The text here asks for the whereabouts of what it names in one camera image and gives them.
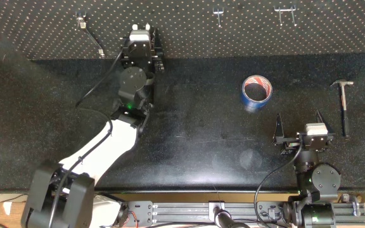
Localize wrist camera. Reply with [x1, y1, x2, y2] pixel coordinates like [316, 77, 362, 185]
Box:
[304, 122, 329, 137]
[128, 29, 152, 42]

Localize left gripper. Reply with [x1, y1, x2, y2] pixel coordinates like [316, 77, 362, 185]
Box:
[121, 28, 165, 73]

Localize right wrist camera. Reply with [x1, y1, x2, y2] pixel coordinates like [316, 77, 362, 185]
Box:
[304, 122, 329, 137]

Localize thin black wire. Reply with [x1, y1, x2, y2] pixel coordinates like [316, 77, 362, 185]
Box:
[0, 193, 28, 203]

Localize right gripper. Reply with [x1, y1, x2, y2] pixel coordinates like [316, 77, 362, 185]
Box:
[272, 110, 335, 156]

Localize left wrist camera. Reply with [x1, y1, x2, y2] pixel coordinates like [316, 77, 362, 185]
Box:
[128, 29, 152, 42]

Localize black cable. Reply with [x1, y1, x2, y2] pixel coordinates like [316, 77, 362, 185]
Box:
[253, 142, 304, 228]
[74, 49, 126, 137]

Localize roll of blue tape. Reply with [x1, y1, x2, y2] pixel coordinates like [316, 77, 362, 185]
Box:
[241, 75, 273, 110]

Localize black pegboard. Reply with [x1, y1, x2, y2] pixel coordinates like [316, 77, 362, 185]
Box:
[0, 0, 365, 61]

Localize hammer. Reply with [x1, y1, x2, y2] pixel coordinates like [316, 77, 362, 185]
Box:
[330, 79, 355, 139]

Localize wrench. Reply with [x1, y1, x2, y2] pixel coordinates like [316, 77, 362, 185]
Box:
[76, 15, 106, 60]

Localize mounting rail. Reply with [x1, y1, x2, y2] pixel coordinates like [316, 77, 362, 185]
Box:
[118, 199, 365, 228]

